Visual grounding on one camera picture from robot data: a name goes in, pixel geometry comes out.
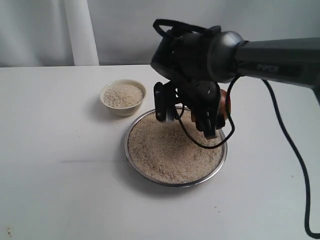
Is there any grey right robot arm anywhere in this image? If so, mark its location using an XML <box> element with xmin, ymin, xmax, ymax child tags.
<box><xmin>150</xmin><ymin>19</ymin><xmax>320</xmax><ymax>139</ymax></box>

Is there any white backdrop cloth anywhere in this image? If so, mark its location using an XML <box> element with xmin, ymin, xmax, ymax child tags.
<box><xmin>0</xmin><ymin>0</ymin><xmax>320</xmax><ymax>67</ymax></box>

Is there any brown wooden cup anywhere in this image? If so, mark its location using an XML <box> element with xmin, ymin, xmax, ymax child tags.
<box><xmin>191</xmin><ymin>88</ymin><xmax>232</xmax><ymax>130</ymax></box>

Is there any round metal tray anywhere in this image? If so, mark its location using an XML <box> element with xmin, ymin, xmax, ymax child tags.
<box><xmin>124</xmin><ymin>105</ymin><xmax>228</xmax><ymax>188</ymax></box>

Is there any cream ceramic bowl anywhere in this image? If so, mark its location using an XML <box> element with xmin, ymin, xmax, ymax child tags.
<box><xmin>99</xmin><ymin>79</ymin><xmax>147</xmax><ymax>117</ymax></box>

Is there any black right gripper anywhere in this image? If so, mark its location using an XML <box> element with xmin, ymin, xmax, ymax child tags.
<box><xmin>150</xmin><ymin>26</ymin><xmax>221</xmax><ymax>139</ymax></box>

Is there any rice in metal tray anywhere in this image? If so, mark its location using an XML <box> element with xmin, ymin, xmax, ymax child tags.
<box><xmin>127</xmin><ymin>107</ymin><xmax>224</xmax><ymax>185</ymax></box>

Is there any rice in cream bowl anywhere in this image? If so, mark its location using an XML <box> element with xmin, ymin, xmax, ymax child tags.
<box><xmin>103</xmin><ymin>84</ymin><xmax>144</xmax><ymax>109</ymax></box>

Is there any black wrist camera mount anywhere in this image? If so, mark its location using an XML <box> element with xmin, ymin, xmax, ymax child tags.
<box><xmin>153</xmin><ymin>82</ymin><xmax>177</xmax><ymax>123</ymax></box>

